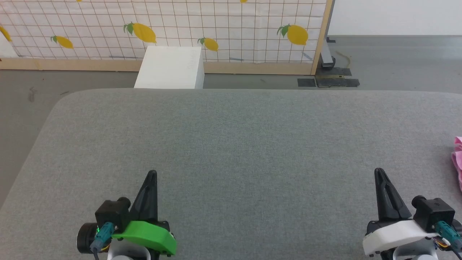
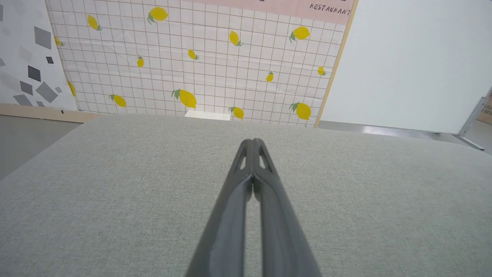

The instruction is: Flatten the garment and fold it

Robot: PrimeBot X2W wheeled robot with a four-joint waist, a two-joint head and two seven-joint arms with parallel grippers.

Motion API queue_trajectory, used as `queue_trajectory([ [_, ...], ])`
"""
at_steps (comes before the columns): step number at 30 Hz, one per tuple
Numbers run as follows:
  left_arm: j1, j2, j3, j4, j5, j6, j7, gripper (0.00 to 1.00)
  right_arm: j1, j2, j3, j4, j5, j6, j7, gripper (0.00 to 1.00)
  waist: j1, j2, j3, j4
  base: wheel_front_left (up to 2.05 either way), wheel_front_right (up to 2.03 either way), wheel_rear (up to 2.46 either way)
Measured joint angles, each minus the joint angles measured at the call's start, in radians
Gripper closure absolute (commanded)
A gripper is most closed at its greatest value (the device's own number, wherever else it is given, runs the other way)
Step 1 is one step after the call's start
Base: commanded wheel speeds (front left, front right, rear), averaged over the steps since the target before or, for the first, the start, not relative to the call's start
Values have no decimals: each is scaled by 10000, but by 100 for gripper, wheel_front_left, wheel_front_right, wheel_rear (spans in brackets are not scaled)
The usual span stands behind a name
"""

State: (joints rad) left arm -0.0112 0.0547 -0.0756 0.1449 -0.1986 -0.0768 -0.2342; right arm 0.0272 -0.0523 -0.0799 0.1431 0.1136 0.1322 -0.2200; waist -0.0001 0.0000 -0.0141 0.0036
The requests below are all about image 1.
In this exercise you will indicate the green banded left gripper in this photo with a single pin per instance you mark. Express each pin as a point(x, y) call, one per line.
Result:
point(148, 236)

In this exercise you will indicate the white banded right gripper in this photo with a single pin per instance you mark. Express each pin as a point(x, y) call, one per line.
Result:
point(393, 234)

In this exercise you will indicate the pink garment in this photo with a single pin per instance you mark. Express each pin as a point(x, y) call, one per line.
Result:
point(458, 162)

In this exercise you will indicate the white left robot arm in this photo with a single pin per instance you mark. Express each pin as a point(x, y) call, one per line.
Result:
point(128, 253)

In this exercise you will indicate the grey fabric padded platform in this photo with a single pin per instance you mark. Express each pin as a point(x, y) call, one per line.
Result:
point(231, 144)

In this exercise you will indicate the long black floor mat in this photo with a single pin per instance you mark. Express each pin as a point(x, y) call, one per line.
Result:
point(337, 83)

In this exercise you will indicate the white box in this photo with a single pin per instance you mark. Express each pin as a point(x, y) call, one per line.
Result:
point(169, 68)

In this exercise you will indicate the grey metal stand foot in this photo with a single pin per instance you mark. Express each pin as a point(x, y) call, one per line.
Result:
point(326, 54)

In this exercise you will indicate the lemon print partition screen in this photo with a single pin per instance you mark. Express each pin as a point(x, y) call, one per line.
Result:
point(180, 21)

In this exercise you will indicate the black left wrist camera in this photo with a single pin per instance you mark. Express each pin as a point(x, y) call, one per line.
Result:
point(108, 220)

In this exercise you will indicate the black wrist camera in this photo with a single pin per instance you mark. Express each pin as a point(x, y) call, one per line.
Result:
point(433, 213)
point(108, 220)

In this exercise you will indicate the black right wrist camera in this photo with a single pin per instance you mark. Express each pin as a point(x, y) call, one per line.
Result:
point(433, 213)

